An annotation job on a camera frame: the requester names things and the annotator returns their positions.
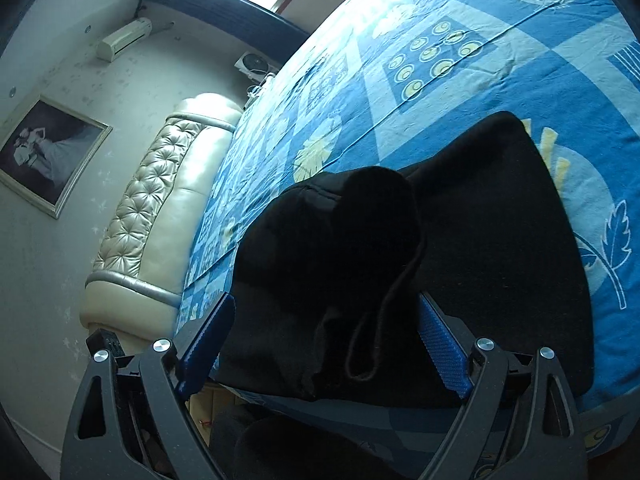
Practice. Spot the white wall air conditioner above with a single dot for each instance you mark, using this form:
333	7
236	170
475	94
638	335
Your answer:
124	40

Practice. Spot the blue patterned bedsheet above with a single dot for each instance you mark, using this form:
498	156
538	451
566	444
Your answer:
450	100

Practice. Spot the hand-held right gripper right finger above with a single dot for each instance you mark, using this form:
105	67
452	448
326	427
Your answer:
442	345

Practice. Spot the person's dark clothing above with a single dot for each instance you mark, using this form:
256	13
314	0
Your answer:
300	445

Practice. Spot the black studded pants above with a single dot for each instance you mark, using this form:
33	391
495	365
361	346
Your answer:
475	240

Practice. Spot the white box fan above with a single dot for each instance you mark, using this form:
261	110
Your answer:
255	66

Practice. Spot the framed black and white picture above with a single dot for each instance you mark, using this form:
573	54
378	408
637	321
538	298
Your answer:
50	155

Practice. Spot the beige tufted leather headboard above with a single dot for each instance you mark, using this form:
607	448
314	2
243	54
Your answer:
165	210

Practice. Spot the beige nightstand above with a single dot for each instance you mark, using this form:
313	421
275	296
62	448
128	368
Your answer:
210	410

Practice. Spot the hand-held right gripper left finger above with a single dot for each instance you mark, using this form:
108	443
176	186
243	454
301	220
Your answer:
205	345

